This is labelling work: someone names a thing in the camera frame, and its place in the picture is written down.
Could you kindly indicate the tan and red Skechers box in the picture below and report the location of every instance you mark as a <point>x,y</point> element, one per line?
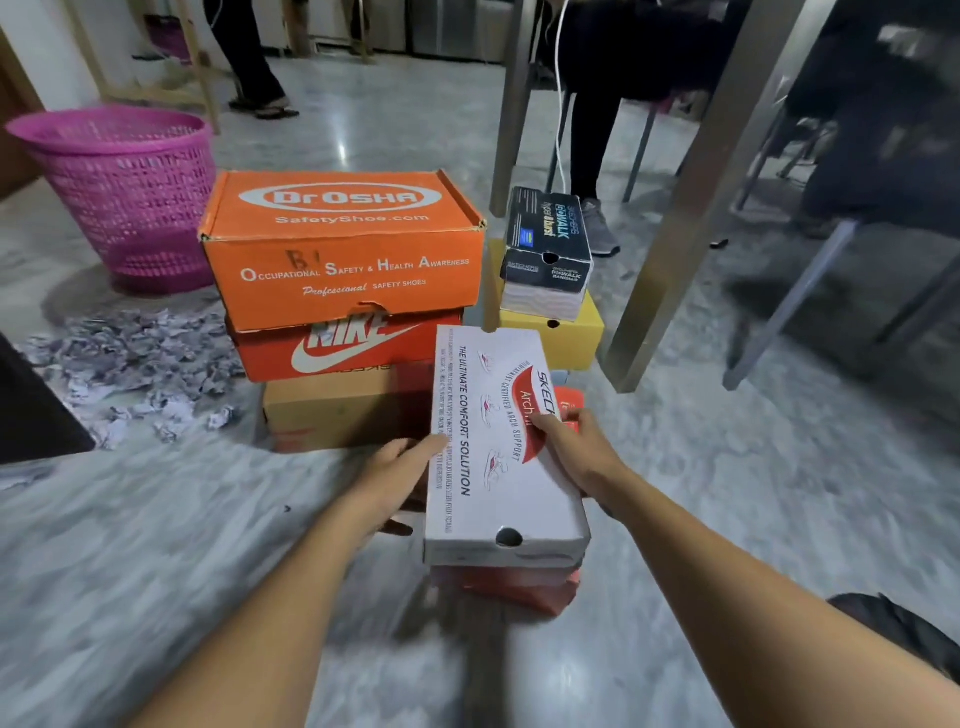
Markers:
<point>330,409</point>

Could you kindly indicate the person's right hand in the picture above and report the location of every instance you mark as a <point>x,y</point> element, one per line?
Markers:
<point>585,457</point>

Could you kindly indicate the black Gowalk hyper burst box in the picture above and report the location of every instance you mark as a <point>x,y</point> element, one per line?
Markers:
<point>547,225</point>

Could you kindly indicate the yellow shoe box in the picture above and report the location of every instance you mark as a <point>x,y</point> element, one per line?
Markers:
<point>577,337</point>

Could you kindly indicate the orange-red shoe box sneaker print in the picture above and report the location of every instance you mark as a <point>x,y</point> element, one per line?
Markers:
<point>517,589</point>

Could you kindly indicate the brown wooden room door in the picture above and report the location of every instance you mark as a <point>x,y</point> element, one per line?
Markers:
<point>15,127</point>

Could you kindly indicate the pink plastic waste basket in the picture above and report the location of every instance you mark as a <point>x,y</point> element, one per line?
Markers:
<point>135,202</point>

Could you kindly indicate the light wooden rack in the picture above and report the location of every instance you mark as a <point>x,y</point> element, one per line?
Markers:
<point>196,75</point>
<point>360,30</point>

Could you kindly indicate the grey metal chair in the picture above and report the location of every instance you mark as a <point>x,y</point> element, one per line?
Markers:
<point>787,307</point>

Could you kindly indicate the white Skechers Arch box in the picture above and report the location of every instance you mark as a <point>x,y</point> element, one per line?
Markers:
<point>502,480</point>

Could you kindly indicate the stainless steel appliance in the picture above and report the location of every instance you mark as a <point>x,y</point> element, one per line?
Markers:
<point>450,30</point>

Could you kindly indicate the wooden table leg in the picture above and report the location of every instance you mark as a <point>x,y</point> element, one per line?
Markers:
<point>705,225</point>

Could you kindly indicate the red shoe box white tick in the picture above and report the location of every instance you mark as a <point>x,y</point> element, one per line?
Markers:
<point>270,352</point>

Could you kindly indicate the pile of paper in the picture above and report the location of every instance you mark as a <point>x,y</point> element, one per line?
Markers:
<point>127,360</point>

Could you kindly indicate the small purple bucket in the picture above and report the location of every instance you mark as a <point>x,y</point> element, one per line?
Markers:
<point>169,37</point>

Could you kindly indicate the orange Dr Osha box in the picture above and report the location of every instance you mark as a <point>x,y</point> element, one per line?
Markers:
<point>337,255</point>

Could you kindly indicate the person's left forearm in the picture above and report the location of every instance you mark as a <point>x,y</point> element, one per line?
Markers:
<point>285,637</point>

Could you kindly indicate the dark wooden cabinet door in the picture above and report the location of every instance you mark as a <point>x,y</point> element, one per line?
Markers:
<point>37,412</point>

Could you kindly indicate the person's dark trousers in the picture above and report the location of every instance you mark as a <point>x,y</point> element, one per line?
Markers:
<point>900,630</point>

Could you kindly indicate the person's left hand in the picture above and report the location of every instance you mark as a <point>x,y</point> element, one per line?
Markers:
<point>390,487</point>

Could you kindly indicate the person's right forearm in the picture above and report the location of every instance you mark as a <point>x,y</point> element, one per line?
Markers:
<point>735,600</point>

